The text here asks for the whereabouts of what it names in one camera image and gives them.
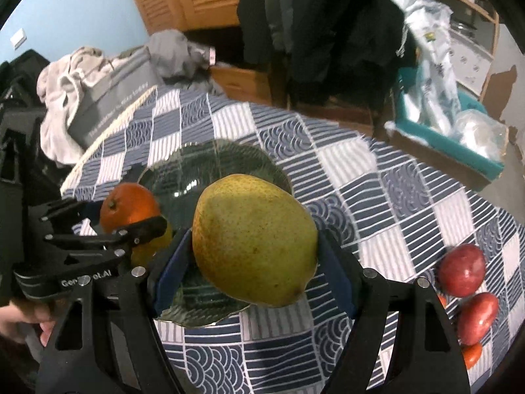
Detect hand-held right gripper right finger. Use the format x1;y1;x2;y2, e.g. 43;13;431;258
318;232;472;394

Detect medium orange tangerine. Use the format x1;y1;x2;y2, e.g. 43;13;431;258
461;342;484;370

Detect clear plastic bag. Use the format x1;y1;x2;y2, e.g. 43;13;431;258
453;109;507;161

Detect grey jacket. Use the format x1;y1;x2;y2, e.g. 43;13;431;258
268;0;298;46

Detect wooden shelf rack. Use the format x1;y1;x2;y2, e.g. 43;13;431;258
416;0;501;58

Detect blue white patterned tablecloth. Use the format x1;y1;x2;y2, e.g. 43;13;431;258
61;86;525;394

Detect small yellow-green pear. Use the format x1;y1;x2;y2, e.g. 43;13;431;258
130;219;173;267

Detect wooden drawer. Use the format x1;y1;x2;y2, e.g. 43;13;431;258
209;66;273;105

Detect beige towel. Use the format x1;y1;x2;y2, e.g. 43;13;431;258
36;47;111;167

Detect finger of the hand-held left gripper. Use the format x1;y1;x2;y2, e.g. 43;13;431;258
39;199;103;230
44;214;168;255

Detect black hooded jacket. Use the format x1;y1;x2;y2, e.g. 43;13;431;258
283;0;417;103

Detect round red apple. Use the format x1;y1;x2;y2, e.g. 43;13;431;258
438;243;487;297

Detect dark glass plate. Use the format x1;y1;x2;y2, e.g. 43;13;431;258
137;140;294;329

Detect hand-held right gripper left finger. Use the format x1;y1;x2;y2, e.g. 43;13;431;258
36;228;193;394

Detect person's left hand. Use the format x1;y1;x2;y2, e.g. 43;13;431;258
0;299;56;347

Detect teal plastic bin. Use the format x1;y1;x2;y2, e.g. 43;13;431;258
386;68;505;180

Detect grey tote bag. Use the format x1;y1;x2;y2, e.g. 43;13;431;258
66;45;165;148

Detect grey clothing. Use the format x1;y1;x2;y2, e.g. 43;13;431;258
145;30;224;95

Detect large orange tangerine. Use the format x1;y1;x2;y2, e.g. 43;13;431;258
99;183;162;234

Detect large yellow-green pear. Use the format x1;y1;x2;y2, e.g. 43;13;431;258
192;174;320;308

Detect elongated red apple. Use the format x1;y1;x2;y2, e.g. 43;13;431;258
457;293;500;346

